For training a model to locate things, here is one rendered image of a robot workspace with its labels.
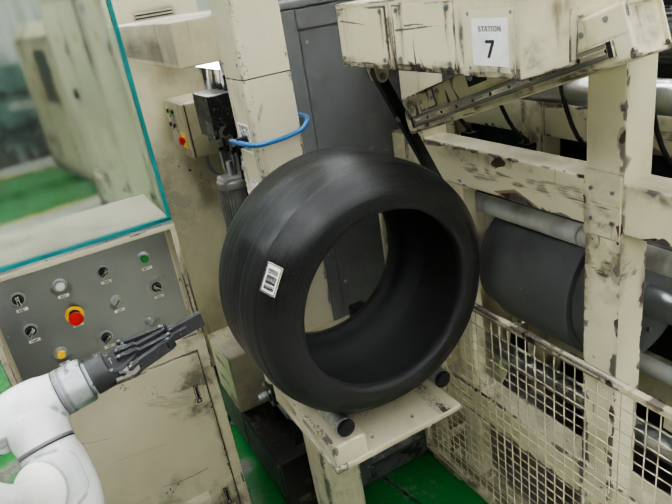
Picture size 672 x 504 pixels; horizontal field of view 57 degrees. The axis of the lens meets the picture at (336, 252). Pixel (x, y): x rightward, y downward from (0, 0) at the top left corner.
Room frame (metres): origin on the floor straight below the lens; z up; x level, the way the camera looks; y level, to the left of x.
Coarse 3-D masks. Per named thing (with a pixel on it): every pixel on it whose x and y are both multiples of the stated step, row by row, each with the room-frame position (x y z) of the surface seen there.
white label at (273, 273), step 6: (270, 264) 1.09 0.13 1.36; (270, 270) 1.08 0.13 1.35; (276, 270) 1.08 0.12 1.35; (282, 270) 1.07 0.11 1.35; (264, 276) 1.09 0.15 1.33; (270, 276) 1.08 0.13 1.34; (276, 276) 1.07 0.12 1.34; (264, 282) 1.08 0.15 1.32; (270, 282) 1.07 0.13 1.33; (276, 282) 1.07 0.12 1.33; (264, 288) 1.08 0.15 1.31; (270, 288) 1.07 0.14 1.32; (276, 288) 1.06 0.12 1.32; (270, 294) 1.06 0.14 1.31
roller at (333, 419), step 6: (324, 414) 1.18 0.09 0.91; (330, 414) 1.17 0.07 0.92; (336, 414) 1.16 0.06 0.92; (342, 414) 1.15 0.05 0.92; (330, 420) 1.15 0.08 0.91; (336, 420) 1.14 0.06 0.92; (342, 420) 1.13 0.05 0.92; (348, 420) 1.13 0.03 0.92; (336, 426) 1.13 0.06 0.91; (342, 426) 1.12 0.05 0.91; (348, 426) 1.13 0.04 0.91; (354, 426) 1.13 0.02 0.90; (342, 432) 1.12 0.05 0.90; (348, 432) 1.13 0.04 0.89
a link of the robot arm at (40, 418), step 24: (24, 384) 0.97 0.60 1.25; (48, 384) 0.97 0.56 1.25; (0, 408) 0.93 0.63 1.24; (24, 408) 0.93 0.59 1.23; (48, 408) 0.94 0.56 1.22; (0, 432) 0.90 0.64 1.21; (24, 432) 0.90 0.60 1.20; (48, 432) 0.91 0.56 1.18; (72, 432) 0.94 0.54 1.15; (24, 456) 0.88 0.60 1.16
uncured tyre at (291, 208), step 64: (256, 192) 1.30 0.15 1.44; (320, 192) 1.16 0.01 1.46; (384, 192) 1.18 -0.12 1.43; (448, 192) 1.27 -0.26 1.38; (256, 256) 1.13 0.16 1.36; (320, 256) 1.10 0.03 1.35; (448, 256) 1.42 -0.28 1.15; (256, 320) 1.08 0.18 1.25; (384, 320) 1.46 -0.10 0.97; (448, 320) 1.25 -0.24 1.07; (320, 384) 1.08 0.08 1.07; (384, 384) 1.15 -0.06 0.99
